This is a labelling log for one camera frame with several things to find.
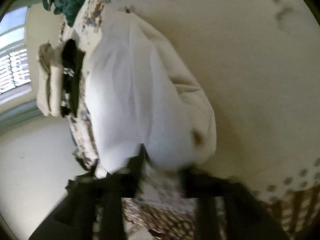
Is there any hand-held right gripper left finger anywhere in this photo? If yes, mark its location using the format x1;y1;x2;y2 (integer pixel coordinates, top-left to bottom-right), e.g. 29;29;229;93
29;144;150;240

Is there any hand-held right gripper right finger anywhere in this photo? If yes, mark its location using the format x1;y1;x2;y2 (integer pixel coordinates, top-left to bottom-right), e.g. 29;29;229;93
179;170;290;240

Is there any white t-shirt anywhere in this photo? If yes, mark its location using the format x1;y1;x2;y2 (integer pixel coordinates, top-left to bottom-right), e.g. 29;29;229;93
89;17;198;179

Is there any white folded garment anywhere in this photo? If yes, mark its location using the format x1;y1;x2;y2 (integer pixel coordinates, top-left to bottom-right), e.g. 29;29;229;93
49;64;63;117

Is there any floral blanket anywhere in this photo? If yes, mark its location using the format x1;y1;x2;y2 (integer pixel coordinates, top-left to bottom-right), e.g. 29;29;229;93
60;0;320;240

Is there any beige folded garment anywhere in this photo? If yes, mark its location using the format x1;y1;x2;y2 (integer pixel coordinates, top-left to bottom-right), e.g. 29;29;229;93
36;42;53;117

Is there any black folded garment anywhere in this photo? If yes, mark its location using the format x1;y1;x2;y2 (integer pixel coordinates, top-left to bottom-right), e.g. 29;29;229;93
60;39;86;118

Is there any barred window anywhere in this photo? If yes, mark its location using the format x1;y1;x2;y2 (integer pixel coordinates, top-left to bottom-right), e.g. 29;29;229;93
0;6;33;95

